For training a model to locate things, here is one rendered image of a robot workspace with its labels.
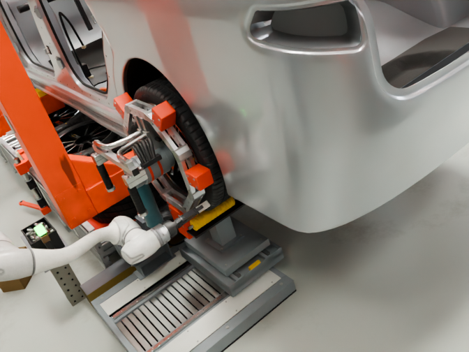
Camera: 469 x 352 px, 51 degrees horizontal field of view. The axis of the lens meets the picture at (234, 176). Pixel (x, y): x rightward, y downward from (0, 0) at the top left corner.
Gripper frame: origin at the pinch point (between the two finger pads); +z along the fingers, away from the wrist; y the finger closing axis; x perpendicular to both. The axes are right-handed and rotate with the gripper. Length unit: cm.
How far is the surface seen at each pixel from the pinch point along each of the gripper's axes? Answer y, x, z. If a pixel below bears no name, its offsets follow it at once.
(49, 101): -183, 181, 10
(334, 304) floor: -17, -74, 31
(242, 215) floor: -85, -5, 49
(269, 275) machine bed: -35, -44, 20
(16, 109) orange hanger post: -4, 86, -43
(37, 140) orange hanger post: -17, 74, -41
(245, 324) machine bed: -28, -55, -8
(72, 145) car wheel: -138, 116, -5
